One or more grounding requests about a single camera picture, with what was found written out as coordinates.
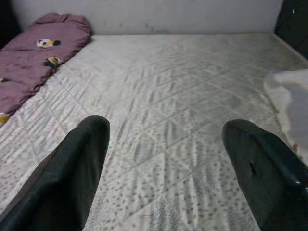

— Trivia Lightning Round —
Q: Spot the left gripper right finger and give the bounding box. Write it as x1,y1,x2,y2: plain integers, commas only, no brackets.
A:
221,119,308,231

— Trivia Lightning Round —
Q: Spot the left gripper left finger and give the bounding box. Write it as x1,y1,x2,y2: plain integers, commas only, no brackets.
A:
0,115,111,231

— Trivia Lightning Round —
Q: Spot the white pillow with tree print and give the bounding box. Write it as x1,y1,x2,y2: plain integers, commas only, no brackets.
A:
263,68,308,164

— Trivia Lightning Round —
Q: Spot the purple cartoon print quilt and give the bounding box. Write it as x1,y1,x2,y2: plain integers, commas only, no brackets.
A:
0,12,93,125

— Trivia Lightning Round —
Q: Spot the white quilted mattress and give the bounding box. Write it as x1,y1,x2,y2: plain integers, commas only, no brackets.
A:
0,32,308,231

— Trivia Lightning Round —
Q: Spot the black tufted headboard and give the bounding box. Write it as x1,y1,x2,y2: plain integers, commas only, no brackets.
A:
274,0,308,61

